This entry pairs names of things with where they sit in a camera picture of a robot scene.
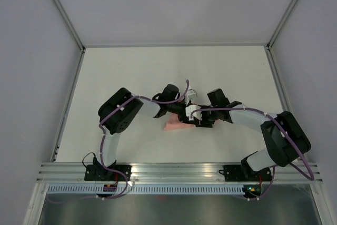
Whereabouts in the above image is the aluminium frame post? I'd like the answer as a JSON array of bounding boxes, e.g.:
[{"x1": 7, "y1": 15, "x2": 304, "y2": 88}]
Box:
[
  {"x1": 265, "y1": 0, "x2": 299, "y2": 51},
  {"x1": 36, "y1": 0, "x2": 86, "y2": 53}
]

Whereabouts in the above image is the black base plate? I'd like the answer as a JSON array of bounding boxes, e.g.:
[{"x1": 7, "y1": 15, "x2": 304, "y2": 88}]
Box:
[
  {"x1": 84, "y1": 164, "x2": 132, "y2": 182},
  {"x1": 218, "y1": 164, "x2": 272, "y2": 183}
]

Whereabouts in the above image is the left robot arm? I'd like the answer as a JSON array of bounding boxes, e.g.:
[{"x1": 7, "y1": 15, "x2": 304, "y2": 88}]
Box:
[{"x1": 96, "y1": 81, "x2": 190, "y2": 181}]

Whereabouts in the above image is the pink satin napkin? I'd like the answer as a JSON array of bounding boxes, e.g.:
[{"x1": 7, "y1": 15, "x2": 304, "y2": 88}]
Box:
[{"x1": 164, "y1": 101, "x2": 220, "y2": 131}]

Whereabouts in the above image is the right aluminium frame post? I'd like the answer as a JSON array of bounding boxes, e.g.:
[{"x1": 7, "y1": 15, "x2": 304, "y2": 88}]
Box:
[{"x1": 265, "y1": 0, "x2": 299, "y2": 51}]

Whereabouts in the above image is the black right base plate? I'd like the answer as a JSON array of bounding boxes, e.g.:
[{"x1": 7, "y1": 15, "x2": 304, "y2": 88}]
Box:
[{"x1": 218, "y1": 164, "x2": 272, "y2": 183}]

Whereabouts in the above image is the aluminium front rail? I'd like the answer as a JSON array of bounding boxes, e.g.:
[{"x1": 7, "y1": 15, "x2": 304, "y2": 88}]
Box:
[{"x1": 35, "y1": 162, "x2": 323, "y2": 184}]

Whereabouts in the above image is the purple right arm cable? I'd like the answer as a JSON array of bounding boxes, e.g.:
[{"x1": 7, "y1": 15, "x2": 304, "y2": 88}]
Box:
[{"x1": 191, "y1": 106, "x2": 315, "y2": 202}]

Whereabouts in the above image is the left aluminium frame post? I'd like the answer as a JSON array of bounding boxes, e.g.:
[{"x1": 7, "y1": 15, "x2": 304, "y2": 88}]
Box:
[{"x1": 36, "y1": 0, "x2": 86, "y2": 53}]

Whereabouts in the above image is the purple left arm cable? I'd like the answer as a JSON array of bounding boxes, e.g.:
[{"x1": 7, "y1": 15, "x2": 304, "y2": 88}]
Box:
[{"x1": 47, "y1": 79, "x2": 190, "y2": 204}]

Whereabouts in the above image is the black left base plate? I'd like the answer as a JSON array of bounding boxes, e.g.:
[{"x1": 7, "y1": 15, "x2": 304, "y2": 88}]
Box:
[{"x1": 84, "y1": 164, "x2": 132, "y2": 182}]

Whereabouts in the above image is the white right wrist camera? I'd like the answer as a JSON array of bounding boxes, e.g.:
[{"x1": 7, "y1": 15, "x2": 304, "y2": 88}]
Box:
[{"x1": 185, "y1": 104, "x2": 202, "y2": 121}]

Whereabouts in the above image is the white slotted cable duct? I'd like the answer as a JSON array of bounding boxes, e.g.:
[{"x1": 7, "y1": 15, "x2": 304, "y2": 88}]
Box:
[{"x1": 47, "y1": 184, "x2": 244, "y2": 195}]

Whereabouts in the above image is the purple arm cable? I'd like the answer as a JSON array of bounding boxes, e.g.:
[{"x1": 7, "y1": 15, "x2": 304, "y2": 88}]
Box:
[
  {"x1": 191, "y1": 106, "x2": 315, "y2": 202},
  {"x1": 47, "y1": 79, "x2": 190, "y2": 204}
]

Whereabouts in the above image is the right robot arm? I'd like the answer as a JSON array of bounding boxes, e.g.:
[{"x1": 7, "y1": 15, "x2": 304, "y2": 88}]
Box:
[{"x1": 185, "y1": 89, "x2": 314, "y2": 181}]

